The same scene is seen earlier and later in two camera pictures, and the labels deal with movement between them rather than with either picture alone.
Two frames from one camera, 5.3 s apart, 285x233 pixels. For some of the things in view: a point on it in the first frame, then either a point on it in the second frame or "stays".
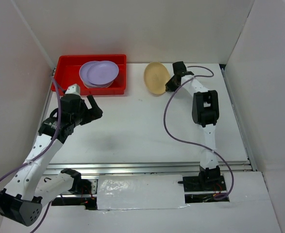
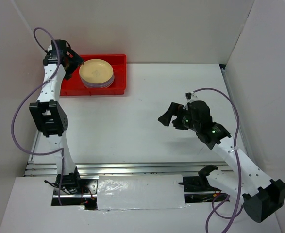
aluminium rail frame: x=144 y=168 stays
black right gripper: x=170 y=87 to x=174 y=109
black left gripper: x=95 y=112 to x=76 y=61
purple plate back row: x=102 y=72 to x=94 y=85
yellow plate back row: x=156 y=74 to x=96 y=71
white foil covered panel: x=146 y=191 stays
